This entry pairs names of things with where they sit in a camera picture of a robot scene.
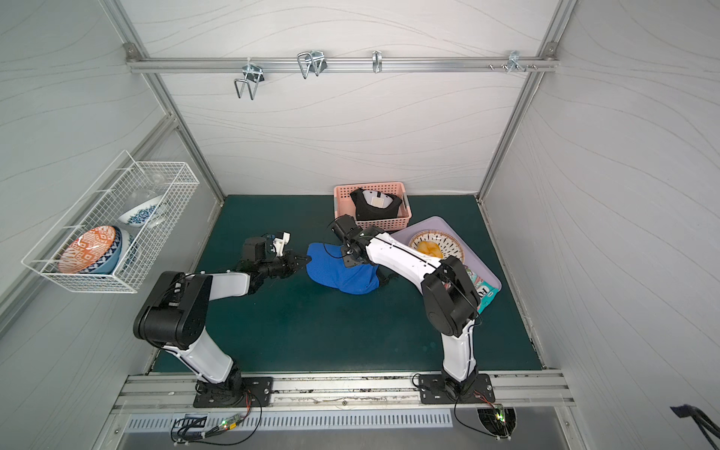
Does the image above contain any blue baseball cap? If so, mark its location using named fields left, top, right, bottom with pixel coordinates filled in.
left=306, top=243, right=381, bottom=296

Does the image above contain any black baseball cap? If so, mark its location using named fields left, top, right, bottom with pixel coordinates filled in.
left=350, top=189, right=402, bottom=221

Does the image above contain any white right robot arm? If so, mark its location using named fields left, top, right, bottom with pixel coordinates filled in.
left=330, top=215, right=481, bottom=401

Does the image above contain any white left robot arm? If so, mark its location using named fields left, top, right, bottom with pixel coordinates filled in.
left=132, top=232, right=311, bottom=407

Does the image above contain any pink perforated plastic basket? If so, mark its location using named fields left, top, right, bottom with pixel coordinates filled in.
left=334, top=182, right=412, bottom=232

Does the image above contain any yellow knotted bread roll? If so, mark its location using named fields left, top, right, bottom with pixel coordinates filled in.
left=416, top=241, right=446, bottom=259

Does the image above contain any patterned plate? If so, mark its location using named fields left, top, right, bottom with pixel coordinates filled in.
left=409, top=230, right=465, bottom=263

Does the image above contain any lavender plastic tray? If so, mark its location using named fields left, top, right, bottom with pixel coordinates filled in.
left=391, top=216, right=503, bottom=291

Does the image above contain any blue patterned bowl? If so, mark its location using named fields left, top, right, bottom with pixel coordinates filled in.
left=118, top=195, right=166, bottom=228

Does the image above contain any green snack packet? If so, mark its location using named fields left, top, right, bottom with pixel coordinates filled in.
left=466, top=267, right=500, bottom=314

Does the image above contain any small metal hook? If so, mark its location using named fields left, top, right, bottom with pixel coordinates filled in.
left=371, top=51, right=383, bottom=74

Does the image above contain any orange patterned bowl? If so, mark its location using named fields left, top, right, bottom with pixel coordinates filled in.
left=57, top=225, right=119, bottom=274

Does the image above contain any metal double hook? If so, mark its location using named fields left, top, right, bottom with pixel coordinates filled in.
left=234, top=60, right=264, bottom=101

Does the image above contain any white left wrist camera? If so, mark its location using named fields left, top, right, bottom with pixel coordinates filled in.
left=271, top=232, right=291, bottom=258

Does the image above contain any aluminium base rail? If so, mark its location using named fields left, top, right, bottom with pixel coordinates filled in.
left=112, top=370, right=576, bottom=414

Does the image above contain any white wire wall basket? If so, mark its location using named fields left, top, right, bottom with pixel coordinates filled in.
left=22, top=151, right=199, bottom=294

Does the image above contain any aluminium hanging rail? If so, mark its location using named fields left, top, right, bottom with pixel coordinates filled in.
left=127, top=55, right=560, bottom=75

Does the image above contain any left black cable bundle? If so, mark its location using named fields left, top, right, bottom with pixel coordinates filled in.
left=168, top=387, right=266, bottom=450

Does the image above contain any metal wire hook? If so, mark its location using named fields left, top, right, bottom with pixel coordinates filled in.
left=296, top=50, right=327, bottom=79

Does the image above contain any right black cable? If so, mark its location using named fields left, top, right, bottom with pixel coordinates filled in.
left=409, top=369, right=518, bottom=440

